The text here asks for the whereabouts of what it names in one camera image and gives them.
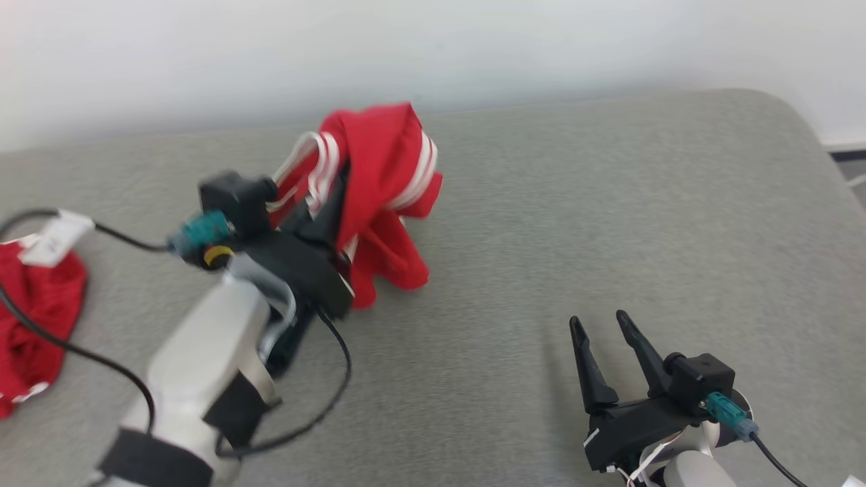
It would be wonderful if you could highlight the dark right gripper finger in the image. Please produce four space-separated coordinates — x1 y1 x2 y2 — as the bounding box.
615 309 676 398
569 315 620 415

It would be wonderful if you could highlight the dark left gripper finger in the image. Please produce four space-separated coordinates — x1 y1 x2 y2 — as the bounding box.
311 162 350 239

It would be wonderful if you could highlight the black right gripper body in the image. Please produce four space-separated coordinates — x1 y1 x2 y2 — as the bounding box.
584 394 706 473

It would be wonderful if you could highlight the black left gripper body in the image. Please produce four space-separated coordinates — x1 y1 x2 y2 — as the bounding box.
237 208 356 377

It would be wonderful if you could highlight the red garment with white stripes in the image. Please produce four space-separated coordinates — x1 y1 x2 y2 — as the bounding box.
269 102 444 310

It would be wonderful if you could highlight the crumpled red shorts white trim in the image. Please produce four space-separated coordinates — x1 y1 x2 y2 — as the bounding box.
0 233 89 420

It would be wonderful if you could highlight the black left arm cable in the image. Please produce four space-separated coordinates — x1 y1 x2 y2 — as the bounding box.
0 208 353 459

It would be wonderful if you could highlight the teal right camera connector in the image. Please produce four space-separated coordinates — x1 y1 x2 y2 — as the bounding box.
704 392 760 442

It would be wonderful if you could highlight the teal camera connector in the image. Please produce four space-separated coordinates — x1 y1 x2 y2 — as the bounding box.
166 210 235 259
704 392 760 442

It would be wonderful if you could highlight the teal left camera connector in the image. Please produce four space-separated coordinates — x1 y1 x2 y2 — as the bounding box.
166 210 235 259

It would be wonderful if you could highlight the white cable label tag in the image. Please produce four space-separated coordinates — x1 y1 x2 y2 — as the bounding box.
19 209 96 266

